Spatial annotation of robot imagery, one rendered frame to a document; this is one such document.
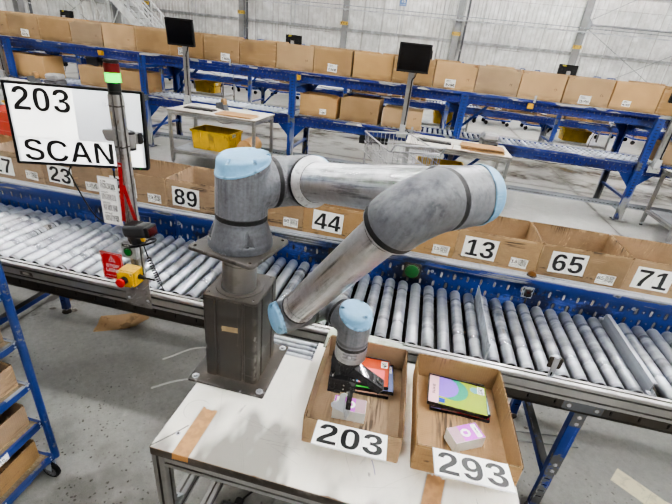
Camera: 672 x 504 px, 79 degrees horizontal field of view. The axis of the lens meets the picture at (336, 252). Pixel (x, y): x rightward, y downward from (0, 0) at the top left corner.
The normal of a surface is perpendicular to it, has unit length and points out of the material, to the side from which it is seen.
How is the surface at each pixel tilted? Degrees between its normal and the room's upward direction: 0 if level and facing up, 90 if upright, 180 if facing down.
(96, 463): 0
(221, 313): 90
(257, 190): 90
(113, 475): 0
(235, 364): 90
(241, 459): 0
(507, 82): 90
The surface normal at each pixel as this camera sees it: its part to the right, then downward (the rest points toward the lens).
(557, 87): -0.24, 0.40
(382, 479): 0.10, -0.89
